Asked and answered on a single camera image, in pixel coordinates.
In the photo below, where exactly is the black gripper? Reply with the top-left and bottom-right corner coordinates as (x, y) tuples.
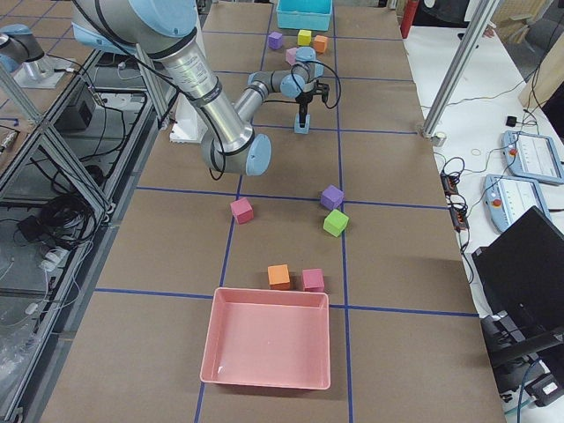
(295, 89), (315, 129)

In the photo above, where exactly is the blue foam block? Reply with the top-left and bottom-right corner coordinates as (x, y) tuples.
(293, 114), (310, 135)

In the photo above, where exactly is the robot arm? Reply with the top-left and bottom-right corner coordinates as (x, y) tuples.
(72, 1), (323, 176)
(1, 24), (45, 73)

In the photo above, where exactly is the light pink foam block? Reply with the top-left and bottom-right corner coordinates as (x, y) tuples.
(285, 48), (298, 66)

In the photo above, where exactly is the orange foam block left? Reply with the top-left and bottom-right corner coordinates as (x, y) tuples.
(313, 34), (329, 54)

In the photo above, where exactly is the orange foam block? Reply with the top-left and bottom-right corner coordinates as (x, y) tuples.
(313, 34), (329, 54)
(267, 264), (292, 291)

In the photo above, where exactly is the yellow foam block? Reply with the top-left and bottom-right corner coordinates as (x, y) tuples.
(297, 29), (312, 47)

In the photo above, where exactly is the purple foam block left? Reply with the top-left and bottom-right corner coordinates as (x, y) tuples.
(267, 31), (284, 50)

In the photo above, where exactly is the purple foam block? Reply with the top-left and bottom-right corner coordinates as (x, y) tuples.
(320, 184), (345, 211)
(267, 31), (284, 50)

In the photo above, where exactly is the purple foam block right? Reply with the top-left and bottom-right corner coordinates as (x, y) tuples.
(320, 184), (345, 211)

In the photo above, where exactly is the teal plastic bin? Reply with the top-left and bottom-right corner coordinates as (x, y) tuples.
(276, 0), (333, 31)

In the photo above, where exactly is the green foam block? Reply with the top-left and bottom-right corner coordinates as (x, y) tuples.
(323, 209), (349, 237)

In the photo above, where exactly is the magenta foam block near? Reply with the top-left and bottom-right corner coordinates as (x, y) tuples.
(230, 197), (254, 225)

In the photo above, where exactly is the magenta foam block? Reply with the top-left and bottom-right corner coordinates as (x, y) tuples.
(230, 197), (254, 225)
(301, 268), (325, 293)

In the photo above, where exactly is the small metal cylinder weight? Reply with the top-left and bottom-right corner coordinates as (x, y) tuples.
(431, 131), (447, 148)

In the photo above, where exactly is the red cylinder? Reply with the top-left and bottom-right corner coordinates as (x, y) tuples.
(400, 0), (419, 39)

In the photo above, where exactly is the orange foam block right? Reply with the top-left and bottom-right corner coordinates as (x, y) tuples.
(267, 264), (292, 291)

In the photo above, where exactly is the magenta foam block far right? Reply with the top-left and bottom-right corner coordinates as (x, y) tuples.
(301, 268), (325, 293)

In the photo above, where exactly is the teach pendant near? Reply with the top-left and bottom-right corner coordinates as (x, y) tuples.
(484, 174), (551, 233)

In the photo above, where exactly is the teach pendant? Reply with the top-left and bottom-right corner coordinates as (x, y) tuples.
(501, 130), (563, 185)
(484, 174), (551, 233)

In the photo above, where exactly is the pink plastic tray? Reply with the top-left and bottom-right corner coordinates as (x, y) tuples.
(200, 287), (331, 390)

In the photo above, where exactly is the teach pendant far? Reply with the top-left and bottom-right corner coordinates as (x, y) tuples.
(501, 130), (563, 185)

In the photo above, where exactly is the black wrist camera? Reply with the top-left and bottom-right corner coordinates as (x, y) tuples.
(314, 81), (330, 105)

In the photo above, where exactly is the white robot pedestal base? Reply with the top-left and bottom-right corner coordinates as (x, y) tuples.
(169, 94), (207, 145)

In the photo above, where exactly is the aluminium frame post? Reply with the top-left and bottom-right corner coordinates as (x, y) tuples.
(419, 0), (501, 138)

